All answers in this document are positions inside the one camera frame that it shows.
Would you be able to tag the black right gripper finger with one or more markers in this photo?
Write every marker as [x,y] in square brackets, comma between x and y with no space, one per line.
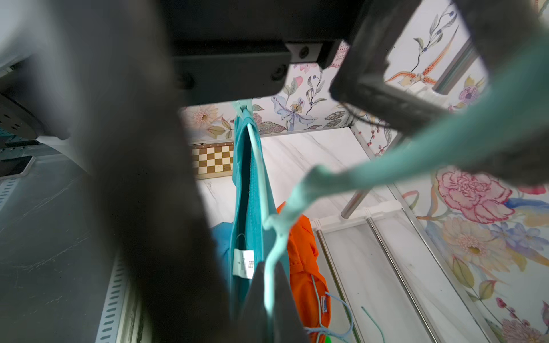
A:
[284,325]

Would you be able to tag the teal embroidered t-shirt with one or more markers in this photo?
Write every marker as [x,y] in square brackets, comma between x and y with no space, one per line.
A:
[249,242]

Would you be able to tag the blue garment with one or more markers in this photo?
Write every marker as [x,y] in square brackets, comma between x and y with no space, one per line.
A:
[222,234]

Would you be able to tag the metal clothes rack white joints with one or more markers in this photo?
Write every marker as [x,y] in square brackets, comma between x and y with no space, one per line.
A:
[386,266]

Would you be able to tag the light blue wire hanger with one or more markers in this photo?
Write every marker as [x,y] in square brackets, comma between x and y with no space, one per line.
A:
[315,310]

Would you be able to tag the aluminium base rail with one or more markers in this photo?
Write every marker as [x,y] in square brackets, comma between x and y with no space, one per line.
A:
[121,318]

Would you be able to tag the orange garment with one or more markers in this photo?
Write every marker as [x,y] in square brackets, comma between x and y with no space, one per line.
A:
[303,253]

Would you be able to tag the wooden chessboard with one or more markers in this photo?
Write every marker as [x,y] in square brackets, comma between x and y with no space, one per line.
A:
[211,161]

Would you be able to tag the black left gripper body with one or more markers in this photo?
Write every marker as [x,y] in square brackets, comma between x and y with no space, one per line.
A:
[231,50]

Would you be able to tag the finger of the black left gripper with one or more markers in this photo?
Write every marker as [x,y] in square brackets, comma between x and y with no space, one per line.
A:
[103,72]
[429,85]

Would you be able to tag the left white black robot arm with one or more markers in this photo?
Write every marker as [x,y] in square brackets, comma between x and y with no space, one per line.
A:
[25,85]

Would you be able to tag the mint green wire hanger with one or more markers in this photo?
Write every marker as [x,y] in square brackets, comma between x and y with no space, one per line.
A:
[514,112]

